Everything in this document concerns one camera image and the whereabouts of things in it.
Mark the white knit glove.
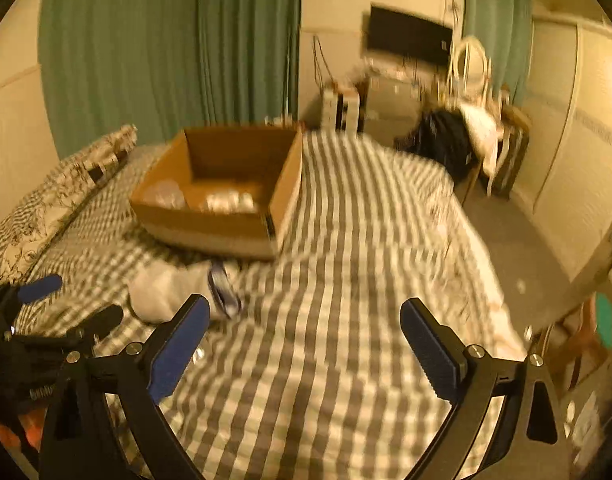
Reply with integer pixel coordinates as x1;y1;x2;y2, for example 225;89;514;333
128;260;243;324

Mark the floral patterned pillow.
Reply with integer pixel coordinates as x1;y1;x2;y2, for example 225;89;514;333
0;125;138;285

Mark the wooden stool green seat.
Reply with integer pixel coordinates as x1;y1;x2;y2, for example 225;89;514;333
530;292;612;393

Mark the clear plastic lid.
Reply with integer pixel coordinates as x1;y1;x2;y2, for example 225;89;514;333
143;180;187;209

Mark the brown cardboard box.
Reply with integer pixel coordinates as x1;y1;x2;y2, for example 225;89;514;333
129;125;303;260

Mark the white louvered wardrobe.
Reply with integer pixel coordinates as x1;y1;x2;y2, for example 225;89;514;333
512;16;612;278

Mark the chair with clothes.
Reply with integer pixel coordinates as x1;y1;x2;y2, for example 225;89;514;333
394;102;506;194

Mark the dark suitcase by wardrobe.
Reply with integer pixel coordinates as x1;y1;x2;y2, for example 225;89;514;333
487;105;532;200

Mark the grey mini fridge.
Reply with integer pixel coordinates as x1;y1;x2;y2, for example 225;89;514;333
362;76;423;148

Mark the white ribbed suitcase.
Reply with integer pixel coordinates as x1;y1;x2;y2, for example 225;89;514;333
320;84;360;134

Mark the green curtain left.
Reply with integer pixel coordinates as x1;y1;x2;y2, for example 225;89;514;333
38;0;300;156

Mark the green curtain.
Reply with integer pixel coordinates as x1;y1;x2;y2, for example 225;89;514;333
462;0;533;105
38;0;300;156

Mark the white oval vanity mirror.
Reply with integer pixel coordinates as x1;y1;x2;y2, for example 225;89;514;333
447;36;492;103

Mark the green curtain right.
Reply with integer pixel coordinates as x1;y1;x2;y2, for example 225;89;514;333
462;0;533;105

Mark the black wall television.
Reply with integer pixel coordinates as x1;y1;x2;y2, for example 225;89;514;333
366;4;452;67

